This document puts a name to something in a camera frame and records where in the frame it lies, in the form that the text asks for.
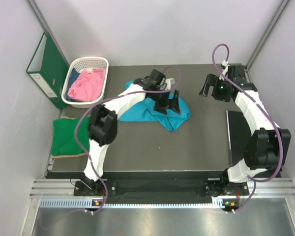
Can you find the teal t shirt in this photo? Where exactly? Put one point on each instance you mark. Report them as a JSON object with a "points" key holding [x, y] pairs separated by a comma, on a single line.
{"points": [[143, 112]]}

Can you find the grey cable duct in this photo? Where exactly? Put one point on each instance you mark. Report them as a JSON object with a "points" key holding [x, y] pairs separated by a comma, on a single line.
{"points": [[93, 204]]}

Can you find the pink t shirt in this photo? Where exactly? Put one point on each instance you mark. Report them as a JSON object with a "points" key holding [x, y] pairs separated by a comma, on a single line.
{"points": [[88, 86]]}

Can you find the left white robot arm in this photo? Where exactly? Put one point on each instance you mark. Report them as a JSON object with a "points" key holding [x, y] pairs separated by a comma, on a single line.
{"points": [[104, 116]]}

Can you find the navy blue t shirt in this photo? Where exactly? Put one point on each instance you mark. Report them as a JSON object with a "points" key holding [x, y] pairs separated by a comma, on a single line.
{"points": [[72, 78]]}

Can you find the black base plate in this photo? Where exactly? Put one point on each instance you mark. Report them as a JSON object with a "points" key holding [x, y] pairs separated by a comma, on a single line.
{"points": [[168, 191]]}

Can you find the white laundry basket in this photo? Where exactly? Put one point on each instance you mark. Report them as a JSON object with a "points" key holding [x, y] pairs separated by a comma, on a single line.
{"points": [[88, 63]]}

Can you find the green folded t shirt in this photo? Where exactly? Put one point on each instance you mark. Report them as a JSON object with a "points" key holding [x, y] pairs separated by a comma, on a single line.
{"points": [[63, 139]]}

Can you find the green ring binder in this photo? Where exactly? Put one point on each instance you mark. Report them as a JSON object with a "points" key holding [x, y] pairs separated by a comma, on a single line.
{"points": [[48, 69]]}

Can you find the black board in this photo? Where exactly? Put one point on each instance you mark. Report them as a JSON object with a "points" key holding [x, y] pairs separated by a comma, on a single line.
{"points": [[239, 135]]}

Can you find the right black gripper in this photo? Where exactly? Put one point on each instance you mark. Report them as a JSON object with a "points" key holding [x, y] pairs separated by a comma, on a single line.
{"points": [[213, 81]]}

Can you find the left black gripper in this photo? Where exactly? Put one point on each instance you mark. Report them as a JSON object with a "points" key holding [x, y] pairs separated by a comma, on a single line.
{"points": [[161, 106]]}

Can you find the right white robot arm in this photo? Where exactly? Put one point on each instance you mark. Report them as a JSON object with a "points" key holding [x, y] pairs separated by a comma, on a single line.
{"points": [[266, 150]]}

